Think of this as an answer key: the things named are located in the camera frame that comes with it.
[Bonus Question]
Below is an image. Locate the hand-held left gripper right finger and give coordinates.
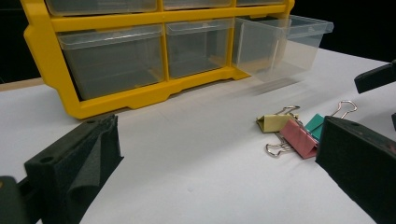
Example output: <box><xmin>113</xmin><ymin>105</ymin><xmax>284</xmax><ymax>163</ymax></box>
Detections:
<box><xmin>315</xmin><ymin>116</ymin><xmax>396</xmax><ymax>224</ymax></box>

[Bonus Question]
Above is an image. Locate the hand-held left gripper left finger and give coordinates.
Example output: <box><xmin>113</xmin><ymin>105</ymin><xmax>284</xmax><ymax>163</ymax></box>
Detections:
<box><xmin>23</xmin><ymin>114</ymin><xmax>124</xmax><ymax>224</ymax></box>

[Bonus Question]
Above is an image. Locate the teal binder clip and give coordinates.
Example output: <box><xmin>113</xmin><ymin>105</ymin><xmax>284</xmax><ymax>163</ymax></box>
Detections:
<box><xmin>304</xmin><ymin>100</ymin><xmax>359</xmax><ymax>143</ymax></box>

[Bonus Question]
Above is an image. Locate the pink binder clip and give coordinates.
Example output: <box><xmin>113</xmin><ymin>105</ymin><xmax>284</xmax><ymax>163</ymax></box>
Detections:
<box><xmin>265</xmin><ymin>118</ymin><xmax>320</xmax><ymax>161</ymax></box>

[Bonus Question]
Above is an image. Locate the yellow binder clip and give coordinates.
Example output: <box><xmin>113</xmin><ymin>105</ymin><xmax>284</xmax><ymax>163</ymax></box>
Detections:
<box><xmin>256</xmin><ymin>105</ymin><xmax>302</xmax><ymax>133</ymax></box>

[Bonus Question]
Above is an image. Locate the clear plastic drawer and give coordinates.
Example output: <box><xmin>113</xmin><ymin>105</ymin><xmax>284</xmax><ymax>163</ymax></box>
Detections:
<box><xmin>163</xmin><ymin>0</ymin><xmax>233</xmax><ymax>11</ymax></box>
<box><xmin>232</xmin><ymin>14</ymin><xmax>334</xmax><ymax>83</ymax></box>
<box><xmin>45</xmin><ymin>0</ymin><xmax>158</xmax><ymax>17</ymax></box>
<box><xmin>236</xmin><ymin>0</ymin><xmax>286</xmax><ymax>7</ymax></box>
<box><xmin>165</xmin><ymin>18</ymin><xmax>235</xmax><ymax>79</ymax></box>
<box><xmin>57</xmin><ymin>23</ymin><xmax>166</xmax><ymax>101</ymax></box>

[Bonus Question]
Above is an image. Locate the yellow drawer cabinet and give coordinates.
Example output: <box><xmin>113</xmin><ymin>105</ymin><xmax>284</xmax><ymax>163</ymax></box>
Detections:
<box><xmin>20</xmin><ymin>0</ymin><xmax>295</xmax><ymax>120</ymax></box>

